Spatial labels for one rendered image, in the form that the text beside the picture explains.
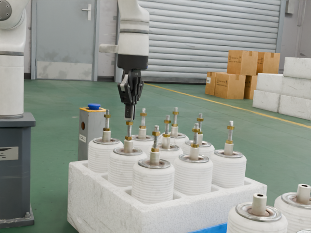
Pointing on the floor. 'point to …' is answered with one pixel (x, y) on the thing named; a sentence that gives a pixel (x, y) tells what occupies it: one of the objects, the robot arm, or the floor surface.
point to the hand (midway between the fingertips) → (129, 112)
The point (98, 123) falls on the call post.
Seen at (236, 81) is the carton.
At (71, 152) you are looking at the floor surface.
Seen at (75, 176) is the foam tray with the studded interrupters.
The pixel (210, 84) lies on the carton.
